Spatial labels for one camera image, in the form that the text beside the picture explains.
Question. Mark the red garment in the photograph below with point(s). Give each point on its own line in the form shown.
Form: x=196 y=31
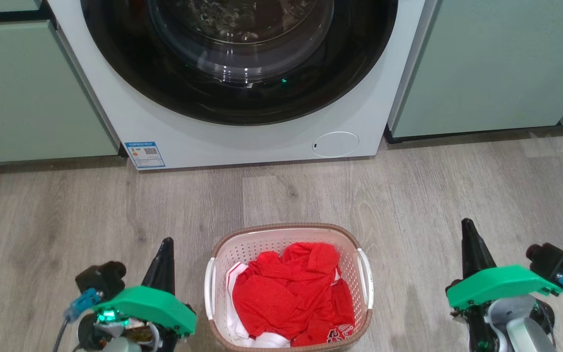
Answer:
x=286 y=293

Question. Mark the blue white energy label sticker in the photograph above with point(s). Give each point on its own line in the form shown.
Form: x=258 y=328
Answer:
x=144 y=155

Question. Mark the white front-load washing machine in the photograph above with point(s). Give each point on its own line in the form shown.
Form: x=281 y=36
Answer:
x=115 y=107

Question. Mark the white garment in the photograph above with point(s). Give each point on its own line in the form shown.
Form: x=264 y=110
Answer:
x=235 y=327

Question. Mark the pale green cabinet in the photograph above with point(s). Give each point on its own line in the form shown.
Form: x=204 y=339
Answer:
x=27 y=98
x=482 y=63

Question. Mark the white laundry basket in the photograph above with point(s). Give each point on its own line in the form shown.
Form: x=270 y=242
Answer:
x=262 y=244

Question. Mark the round dark glass washer door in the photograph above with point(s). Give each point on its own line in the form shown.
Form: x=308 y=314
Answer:
x=115 y=63

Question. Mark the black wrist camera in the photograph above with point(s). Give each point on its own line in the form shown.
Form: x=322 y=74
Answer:
x=552 y=261
x=100 y=278

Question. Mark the round white filter cover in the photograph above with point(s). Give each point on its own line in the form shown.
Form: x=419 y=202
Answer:
x=335 y=144

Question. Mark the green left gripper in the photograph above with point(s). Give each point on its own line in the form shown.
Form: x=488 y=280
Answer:
x=149 y=305

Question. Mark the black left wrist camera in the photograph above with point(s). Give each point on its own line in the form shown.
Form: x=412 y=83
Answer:
x=100 y=278

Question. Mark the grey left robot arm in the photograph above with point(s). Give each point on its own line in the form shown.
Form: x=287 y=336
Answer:
x=125 y=344

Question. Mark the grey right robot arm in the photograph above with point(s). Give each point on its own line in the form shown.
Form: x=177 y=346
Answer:
x=521 y=337

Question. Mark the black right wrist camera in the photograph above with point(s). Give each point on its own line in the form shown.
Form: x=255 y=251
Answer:
x=552 y=261

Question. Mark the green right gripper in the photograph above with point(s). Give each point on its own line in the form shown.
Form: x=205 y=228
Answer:
x=496 y=286

